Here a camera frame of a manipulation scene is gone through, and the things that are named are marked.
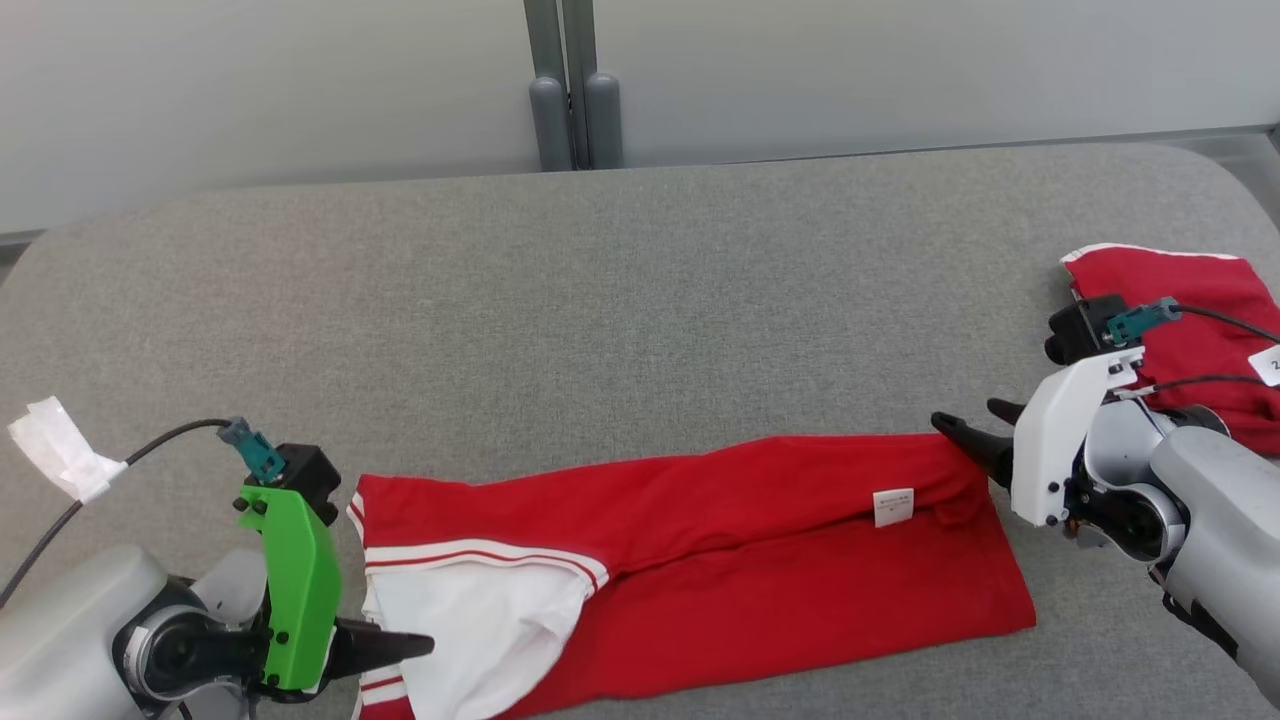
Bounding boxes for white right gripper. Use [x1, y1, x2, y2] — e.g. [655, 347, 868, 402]
[930, 347, 1146, 528]

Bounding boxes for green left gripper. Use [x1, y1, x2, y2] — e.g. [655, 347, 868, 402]
[237, 483, 436, 694]

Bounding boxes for red shirt with white sleeves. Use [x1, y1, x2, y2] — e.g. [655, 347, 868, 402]
[347, 432, 1038, 720]

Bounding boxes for red shorts with white trim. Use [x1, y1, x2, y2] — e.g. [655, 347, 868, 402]
[1062, 243, 1280, 457]

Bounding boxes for grey fabric sofa seat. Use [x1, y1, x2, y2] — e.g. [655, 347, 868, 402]
[0, 143, 1280, 720]

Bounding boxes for white tape flag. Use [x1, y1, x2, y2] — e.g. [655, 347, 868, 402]
[8, 397, 130, 504]

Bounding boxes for teal right camera connector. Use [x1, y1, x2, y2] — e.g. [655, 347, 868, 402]
[1104, 296, 1182, 349]

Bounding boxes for teal camera connector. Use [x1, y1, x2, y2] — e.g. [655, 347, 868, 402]
[1104, 296, 1182, 349]
[218, 417, 287, 482]

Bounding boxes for thin black right gripper cable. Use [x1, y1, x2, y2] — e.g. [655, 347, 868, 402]
[1115, 374, 1280, 401]

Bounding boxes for teal left camera connector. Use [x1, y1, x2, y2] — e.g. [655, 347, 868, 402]
[218, 417, 287, 482]

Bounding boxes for black right camera cable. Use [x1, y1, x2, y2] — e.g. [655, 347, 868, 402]
[1170, 305, 1280, 344]

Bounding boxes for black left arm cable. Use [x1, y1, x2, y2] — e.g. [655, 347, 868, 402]
[0, 419, 233, 607]

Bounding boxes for grey partition post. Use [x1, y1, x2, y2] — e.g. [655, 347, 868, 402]
[563, 0, 623, 170]
[523, 0, 574, 172]

